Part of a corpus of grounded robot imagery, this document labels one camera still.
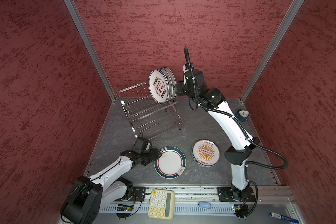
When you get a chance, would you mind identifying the blue white marker pen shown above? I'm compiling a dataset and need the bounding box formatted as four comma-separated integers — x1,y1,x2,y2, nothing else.
269,212,300,224

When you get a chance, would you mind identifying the black corrugated cable hose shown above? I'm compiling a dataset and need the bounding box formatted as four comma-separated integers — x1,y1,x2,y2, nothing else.
184,46,288,170

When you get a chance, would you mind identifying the left circuit board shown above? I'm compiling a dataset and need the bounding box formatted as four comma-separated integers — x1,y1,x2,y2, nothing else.
117,204,134,212

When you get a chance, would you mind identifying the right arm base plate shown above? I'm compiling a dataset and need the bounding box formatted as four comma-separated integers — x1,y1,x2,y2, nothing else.
217,186,256,203

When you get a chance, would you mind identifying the stainless steel dish rack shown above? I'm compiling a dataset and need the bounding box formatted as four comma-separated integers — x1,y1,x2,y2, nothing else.
117,82,182,140

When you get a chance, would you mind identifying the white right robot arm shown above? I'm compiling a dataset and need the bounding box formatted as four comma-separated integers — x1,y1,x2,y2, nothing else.
177,66,254,201

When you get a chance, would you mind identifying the yellow calculator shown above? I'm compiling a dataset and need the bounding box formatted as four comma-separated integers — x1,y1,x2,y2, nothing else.
148,189,175,220

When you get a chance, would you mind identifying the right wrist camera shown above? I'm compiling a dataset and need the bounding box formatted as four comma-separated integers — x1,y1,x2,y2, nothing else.
183,64,193,86

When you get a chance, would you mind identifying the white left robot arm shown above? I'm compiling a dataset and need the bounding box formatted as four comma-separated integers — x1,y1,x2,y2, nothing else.
60,137,162,224

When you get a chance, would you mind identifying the circuit board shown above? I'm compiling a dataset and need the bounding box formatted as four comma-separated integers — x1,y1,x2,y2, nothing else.
234,205,241,212
117,204,134,212

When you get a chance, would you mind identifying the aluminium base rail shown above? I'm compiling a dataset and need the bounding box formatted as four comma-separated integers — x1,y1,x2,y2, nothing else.
99,185,298,219

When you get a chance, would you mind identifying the red green rimmed plate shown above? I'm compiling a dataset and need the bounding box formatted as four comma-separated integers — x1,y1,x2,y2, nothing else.
154,146,187,179

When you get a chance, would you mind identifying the aluminium corner post left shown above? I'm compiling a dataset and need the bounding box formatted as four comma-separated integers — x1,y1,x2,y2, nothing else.
64,0,116,103

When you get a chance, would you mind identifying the right circuit board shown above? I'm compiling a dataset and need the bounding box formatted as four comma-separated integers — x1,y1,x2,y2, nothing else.
234,205,241,212

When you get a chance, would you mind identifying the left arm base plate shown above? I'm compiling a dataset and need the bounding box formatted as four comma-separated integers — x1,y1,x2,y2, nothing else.
125,186,146,202

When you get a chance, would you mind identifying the orange patterned plate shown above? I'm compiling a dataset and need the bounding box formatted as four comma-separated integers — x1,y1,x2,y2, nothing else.
191,139,220,168

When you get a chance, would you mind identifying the aluminium corner post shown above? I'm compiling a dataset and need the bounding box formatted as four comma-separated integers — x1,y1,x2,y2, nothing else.
240,0,304,104
64,0,116,103

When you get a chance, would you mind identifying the red character text plate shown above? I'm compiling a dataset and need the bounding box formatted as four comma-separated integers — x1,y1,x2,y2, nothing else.
148,70,169,104

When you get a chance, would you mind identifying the aluminium corner post right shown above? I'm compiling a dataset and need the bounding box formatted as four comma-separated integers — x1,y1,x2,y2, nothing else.
240,0,304,104

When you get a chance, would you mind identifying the green white alarm clock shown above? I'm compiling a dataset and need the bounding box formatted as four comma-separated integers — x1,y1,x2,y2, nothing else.
236,110,250,122

